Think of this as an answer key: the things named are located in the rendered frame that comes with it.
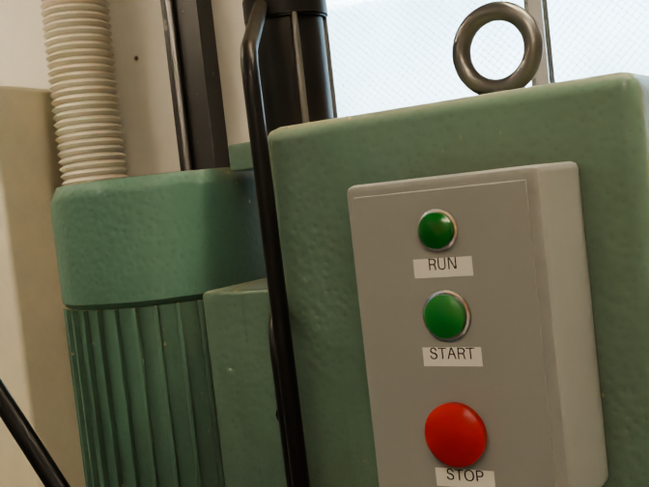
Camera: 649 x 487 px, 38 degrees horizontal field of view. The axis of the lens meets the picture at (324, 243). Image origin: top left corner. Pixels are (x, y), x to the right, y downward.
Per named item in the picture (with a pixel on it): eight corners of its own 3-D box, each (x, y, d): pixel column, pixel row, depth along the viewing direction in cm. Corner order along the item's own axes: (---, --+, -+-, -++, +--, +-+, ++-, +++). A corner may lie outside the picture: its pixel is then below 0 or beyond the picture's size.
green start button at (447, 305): (427, 341, 45) (421, 291, 44) (473, 340, 43) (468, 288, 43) (421, 343, 44) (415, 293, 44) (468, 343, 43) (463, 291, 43)
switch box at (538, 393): (430, 468, 52) (399, 181, 51) (611, 480, 47) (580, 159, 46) (377, 505, 47) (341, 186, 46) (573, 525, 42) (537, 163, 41)
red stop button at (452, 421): (434, 461, 45) (427, 399, 45) (493, 465, 43) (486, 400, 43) (424, 467, 44) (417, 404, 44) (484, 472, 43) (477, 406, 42)
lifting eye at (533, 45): (464, 112, 62) (453, 13, 61) (552, 99, 58) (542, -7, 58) (453, 112, 60) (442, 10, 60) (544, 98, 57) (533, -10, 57)
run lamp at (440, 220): (421, 252, 44) (416, 210, 44) (461, 249, 43) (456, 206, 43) (415, 254, 44) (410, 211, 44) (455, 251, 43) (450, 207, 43)
